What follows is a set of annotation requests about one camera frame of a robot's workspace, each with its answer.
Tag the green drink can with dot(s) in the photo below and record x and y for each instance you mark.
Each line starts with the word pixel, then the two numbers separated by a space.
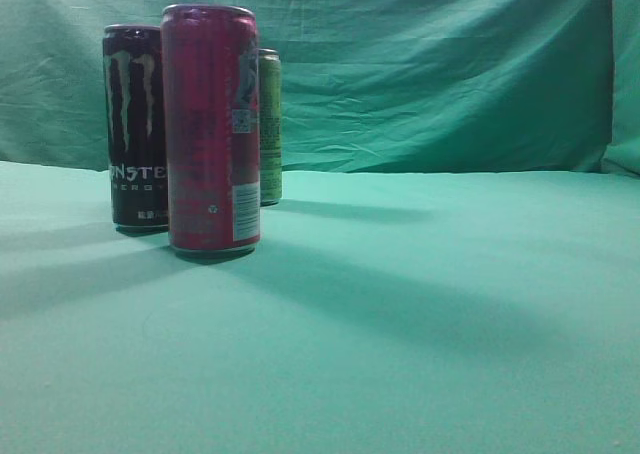
pixel 270 83

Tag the pink drink can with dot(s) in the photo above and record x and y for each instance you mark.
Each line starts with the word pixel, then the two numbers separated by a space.
pixel 210 77

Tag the green table cloth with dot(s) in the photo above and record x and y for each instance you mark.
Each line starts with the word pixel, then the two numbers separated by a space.
pixel 381 313

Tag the green cloth backdrop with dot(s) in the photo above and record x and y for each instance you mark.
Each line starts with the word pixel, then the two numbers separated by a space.
pixel 368 85

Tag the black Monster energy can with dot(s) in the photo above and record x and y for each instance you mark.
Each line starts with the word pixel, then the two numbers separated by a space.
pixel 133 80

